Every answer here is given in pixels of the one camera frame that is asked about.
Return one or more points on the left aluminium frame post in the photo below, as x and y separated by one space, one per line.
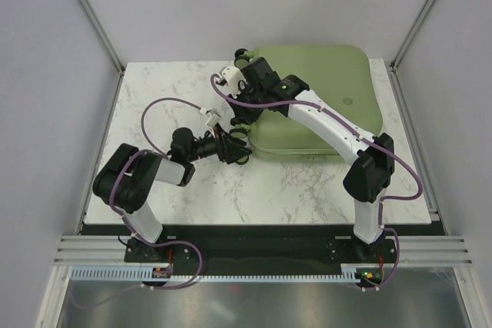
101 34

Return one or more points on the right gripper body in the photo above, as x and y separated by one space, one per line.
250 95

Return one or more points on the aluminium frame post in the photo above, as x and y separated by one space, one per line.
101 34
421 17

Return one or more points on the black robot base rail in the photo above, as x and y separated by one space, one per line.
261 251

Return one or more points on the right aluminium frame post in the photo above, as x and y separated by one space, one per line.
421 17

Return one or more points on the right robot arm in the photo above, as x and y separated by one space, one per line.
257 87

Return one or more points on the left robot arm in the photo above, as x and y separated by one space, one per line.
125 182

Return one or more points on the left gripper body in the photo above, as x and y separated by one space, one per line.
221 145

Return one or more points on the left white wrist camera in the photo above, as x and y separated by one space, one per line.
213 118

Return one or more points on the green suitcase wheel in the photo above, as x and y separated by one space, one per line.
242 57
240 128
243 160

